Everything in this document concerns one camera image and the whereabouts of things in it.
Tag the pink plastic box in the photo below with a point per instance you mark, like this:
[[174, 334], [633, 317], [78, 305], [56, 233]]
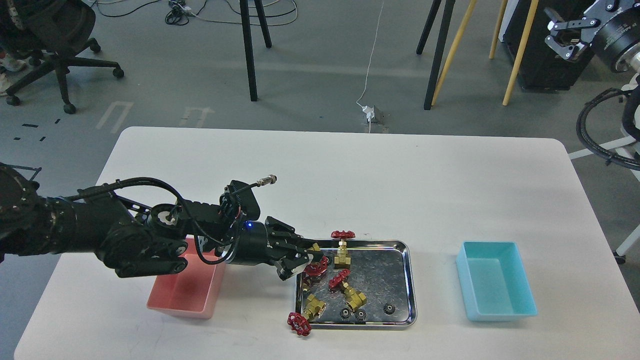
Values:
[[193, 292]]

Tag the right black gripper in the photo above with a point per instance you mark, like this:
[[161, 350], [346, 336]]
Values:
[[612, 31]]

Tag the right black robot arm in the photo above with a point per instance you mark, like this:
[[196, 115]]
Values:
[[624, 151]]

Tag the brass valve red handle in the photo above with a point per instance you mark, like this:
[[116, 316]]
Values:
[[314, 272]]

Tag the wooden pole left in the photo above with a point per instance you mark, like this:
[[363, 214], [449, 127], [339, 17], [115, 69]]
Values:
[[453, 49]]

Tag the small black gear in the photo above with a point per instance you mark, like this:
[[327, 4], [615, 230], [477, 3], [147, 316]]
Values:
[[345, 313], [389, 308], [360, 315]]

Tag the blue plastic box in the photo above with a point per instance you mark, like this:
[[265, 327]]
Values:
[[494, 283]]

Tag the black stand legs left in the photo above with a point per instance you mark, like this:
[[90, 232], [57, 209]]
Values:
[[248, 43]]

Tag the black stand leg right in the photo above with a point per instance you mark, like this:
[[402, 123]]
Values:
[[444, 28]]

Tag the wooden pole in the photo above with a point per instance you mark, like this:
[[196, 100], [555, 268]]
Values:
[[523, 42], [453, 49]]

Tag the wooden pole right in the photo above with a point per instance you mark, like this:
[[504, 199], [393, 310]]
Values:
[[523, 42]]

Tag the brass valve at tray top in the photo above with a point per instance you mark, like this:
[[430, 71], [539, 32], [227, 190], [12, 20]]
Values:
[[342, 259]]

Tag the brass valve tray bottom left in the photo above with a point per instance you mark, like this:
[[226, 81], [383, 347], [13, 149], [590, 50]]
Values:
[[300, 321]]

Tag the black cabinet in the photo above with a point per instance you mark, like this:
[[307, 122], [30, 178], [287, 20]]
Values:
[[541, 69]]

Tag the black office chair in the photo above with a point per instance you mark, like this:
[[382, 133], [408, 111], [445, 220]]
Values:
[[52, 32]]

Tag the white power adapter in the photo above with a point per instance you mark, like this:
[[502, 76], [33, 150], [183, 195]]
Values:
[[373, 115]]

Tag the brass valve tray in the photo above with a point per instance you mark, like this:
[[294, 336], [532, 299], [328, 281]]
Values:
[[300, 321], [354, 298]]

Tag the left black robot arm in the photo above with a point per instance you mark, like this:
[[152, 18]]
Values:
[[142, 227]]

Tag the shiny metal tray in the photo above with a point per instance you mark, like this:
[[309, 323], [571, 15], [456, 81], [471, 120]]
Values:
[[381, 270]]

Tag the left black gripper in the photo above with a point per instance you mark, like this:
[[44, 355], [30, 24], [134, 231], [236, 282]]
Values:
[[274, 243]]

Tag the brass valve tray centre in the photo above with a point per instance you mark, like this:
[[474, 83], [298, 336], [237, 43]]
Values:
[[354, 298]]

